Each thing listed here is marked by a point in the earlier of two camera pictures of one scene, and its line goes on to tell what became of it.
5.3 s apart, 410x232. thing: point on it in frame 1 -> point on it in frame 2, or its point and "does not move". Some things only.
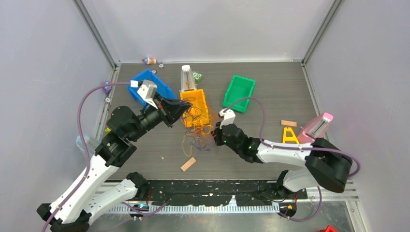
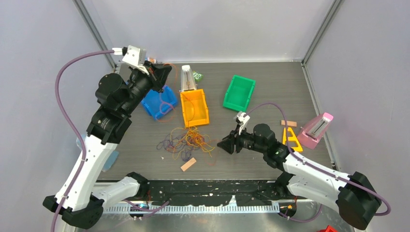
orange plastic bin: x=197 y=114 does not move
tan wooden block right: x=288 y=123 does not move
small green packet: x=198 y=77 does not move
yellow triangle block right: x=293 y=138 does not move
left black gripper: x=170 y=110 -> x=158 y=74
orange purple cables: x=198 y=133 -> x=183 y=141
